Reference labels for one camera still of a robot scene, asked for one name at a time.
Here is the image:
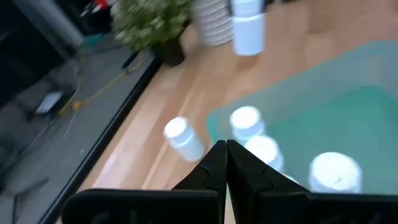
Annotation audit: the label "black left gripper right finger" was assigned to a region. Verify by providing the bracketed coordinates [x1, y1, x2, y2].
[226, 139, 398, 224]

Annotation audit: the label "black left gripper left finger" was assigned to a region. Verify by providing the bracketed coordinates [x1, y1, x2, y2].
[61, 139, 229, 224]

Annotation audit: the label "large white pill bottle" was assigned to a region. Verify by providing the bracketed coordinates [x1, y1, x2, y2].
[308, 151, 364, 194]

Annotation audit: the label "translucent teal plastic basket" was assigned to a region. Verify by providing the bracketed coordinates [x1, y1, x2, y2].
[206, 40, 398, 195]

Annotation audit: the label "succulent in white geometric pot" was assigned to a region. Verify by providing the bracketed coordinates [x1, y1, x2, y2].
[190, 0, 234, 48]

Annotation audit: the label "white-flowered plant in black pot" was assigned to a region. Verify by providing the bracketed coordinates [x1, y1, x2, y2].
[112, 0, 193, 68]

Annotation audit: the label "black desk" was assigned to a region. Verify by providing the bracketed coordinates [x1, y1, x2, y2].
[121, 50, 140, 70]

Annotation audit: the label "teal floor mat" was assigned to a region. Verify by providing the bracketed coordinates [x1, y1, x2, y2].
[83, 32, 104, 48]

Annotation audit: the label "white tray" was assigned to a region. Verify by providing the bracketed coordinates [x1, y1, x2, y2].
[34, 90, 63, 115]

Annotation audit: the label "black aluminium table frame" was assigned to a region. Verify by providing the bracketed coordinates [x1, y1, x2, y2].
[37, 57, 163, 224]

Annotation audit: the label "orange-yellow power cable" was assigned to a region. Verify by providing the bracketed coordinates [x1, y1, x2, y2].
[57, 58, 144, 116]

